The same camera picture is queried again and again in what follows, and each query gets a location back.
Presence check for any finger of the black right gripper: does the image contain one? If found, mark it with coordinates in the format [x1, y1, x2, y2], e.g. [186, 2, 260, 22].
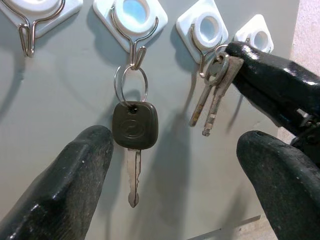
[225, 41, 320, 127]

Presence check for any black head car key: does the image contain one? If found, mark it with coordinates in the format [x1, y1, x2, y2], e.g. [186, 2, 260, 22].
[111, 100, 160, 209]

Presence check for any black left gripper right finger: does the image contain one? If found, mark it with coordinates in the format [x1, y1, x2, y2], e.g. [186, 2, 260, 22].
[236, 130, 320, 240]

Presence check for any grey hook board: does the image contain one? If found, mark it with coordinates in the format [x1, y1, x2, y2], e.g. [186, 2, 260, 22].
[0, 0, 301, 240]

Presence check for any white adhesive wire hook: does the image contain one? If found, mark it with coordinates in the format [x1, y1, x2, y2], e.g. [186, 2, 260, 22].
[92, 0, 168, 71]
[0, 0, 84, 58]
[175, 0, 230, 78]
[233, 14, 275, 55]

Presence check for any large silver key ring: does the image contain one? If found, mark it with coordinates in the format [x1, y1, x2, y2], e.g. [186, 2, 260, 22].
[113, 64, 149, 104]

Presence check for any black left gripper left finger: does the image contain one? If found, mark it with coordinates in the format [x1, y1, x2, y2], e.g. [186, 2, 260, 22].
[0, 124, 115, 240]

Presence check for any silver key bunch with ring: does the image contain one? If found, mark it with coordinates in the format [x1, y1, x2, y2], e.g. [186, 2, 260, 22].
[189, 44, 245, 137]

